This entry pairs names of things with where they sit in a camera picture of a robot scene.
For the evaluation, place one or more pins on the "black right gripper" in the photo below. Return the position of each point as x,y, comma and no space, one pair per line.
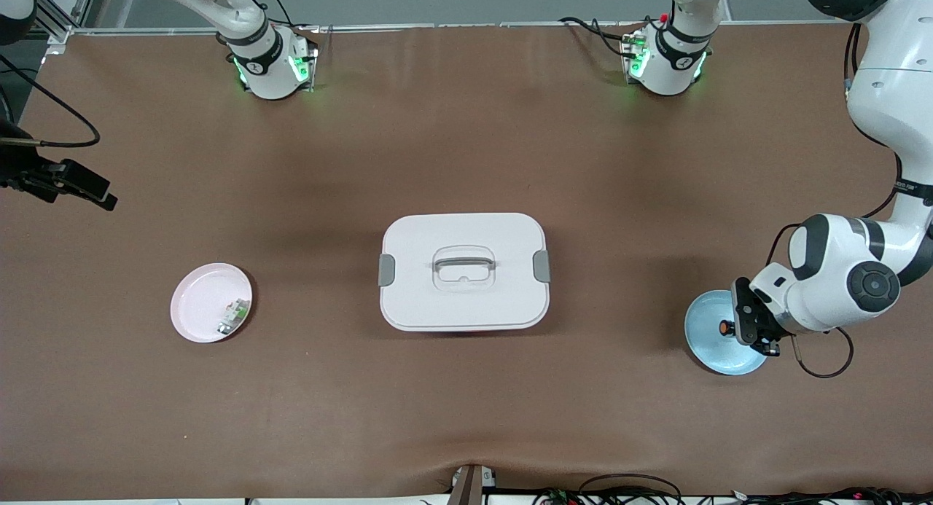
22,177

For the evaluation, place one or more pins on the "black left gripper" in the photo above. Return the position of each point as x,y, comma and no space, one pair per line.
762,327

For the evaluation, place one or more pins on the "orange push-button switch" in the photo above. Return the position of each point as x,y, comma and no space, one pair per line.
725,328

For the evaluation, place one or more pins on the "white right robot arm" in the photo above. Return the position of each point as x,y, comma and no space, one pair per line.
270,75

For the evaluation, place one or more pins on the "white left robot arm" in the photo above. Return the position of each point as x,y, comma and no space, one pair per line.
838,286

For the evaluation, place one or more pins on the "white lidded storage box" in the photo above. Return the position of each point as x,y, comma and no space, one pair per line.
437,301

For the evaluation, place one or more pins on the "light blue round plate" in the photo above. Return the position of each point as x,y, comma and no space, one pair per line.
711,348

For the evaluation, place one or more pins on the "pink round plate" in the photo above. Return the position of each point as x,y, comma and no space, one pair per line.
197,308

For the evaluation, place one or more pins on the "aluminium frame profile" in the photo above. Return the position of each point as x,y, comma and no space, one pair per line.
62,17

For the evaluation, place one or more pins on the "green and white switch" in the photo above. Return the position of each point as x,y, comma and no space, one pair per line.
235,315

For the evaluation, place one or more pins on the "brown camera post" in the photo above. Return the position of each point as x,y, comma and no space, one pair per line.
466,487

